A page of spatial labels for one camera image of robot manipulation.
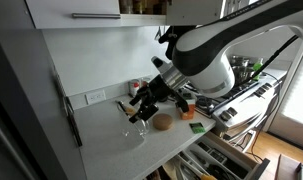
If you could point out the narrow kitchen knife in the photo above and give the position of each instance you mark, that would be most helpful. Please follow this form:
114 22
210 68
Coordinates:
76 133

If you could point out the black oven mitt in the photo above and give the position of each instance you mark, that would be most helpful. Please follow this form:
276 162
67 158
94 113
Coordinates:
166 38

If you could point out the stainless gas stove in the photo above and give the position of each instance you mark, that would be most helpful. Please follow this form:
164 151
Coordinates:
244 100

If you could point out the small spice jar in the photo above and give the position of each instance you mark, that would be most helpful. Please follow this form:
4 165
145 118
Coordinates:
144 81

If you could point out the open wooden drawer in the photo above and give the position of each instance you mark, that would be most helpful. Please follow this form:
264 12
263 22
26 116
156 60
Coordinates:
254 166

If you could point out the brown wooden furniture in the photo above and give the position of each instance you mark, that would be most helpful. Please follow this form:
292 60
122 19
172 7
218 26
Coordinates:
287 168

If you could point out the green bottle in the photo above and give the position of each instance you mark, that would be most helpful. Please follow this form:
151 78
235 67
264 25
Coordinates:
258 68

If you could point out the round cork coaster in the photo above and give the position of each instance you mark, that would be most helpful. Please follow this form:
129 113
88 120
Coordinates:
163 122

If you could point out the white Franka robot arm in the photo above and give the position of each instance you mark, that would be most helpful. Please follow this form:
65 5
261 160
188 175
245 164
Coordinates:
207 50

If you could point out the white cutlery tray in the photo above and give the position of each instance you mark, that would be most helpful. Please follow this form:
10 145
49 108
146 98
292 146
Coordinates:
197 153

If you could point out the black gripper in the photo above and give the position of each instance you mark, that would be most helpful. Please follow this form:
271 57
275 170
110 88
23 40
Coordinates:
159 91

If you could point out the silver stove knob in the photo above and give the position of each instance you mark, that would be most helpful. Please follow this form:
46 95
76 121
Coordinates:
225 116
232 111

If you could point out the orange spice jar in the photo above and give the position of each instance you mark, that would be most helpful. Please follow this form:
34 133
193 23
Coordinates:
189 113

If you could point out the yellow smiley spatula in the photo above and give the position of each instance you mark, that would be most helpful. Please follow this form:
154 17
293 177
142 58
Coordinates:
131 111

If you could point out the white wall outlet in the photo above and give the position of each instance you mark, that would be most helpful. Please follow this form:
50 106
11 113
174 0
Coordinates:
95 97

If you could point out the green packet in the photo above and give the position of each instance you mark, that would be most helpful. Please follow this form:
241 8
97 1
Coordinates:
197 128

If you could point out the steel pot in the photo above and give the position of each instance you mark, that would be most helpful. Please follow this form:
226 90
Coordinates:
239 61
244 75

